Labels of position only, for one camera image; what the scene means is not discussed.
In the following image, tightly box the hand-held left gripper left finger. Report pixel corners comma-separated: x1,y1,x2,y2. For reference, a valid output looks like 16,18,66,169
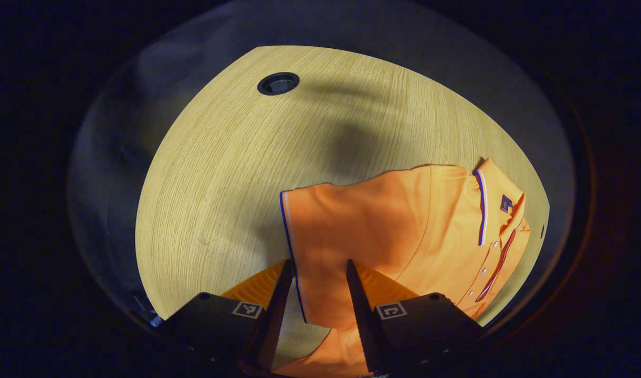
155,258,297,371

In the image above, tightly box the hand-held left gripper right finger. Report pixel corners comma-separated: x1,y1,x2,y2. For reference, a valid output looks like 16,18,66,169
345,258,484,376

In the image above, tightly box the orange polo T-shirt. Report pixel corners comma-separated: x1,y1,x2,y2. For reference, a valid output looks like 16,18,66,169
270,157,532,378

